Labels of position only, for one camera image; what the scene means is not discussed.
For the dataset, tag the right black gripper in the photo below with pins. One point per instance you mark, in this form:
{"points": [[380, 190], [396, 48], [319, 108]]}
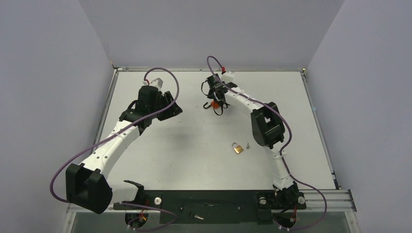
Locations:
{"points": [[215, 96]]}

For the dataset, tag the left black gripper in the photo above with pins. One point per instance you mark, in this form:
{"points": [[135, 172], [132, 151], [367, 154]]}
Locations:
{"points": [[172, 111]]}

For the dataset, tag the brass padlock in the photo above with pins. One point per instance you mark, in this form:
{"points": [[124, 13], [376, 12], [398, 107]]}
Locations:
{"points": [[237, 148]]}

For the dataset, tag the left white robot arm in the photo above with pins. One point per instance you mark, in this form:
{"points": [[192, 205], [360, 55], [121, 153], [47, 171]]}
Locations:
{"points": [[87, 183]]}

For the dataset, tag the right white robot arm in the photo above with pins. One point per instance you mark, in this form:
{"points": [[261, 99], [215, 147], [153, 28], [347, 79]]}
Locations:
{"points": [[267, 130]]}

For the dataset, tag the orange padlock with key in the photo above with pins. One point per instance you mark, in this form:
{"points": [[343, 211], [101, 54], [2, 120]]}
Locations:
{"points": [[213, 104]]}

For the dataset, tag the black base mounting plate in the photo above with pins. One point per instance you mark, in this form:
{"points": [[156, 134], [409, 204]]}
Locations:
{"points": [[221, 206]]}

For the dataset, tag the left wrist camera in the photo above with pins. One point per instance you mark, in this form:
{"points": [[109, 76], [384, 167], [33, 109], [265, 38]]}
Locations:
{"points": [[158, 83]]}

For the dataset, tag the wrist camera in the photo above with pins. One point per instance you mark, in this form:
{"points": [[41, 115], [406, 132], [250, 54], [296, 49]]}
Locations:
{"points": [[227, 76], [158, 83]]}

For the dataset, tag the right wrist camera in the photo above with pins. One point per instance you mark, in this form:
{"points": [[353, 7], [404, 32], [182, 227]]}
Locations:
{"points": [[227, 76]]}

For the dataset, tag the aluminium frame rail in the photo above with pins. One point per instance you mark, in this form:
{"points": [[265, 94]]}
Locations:
{"points": [[336, 200]]}

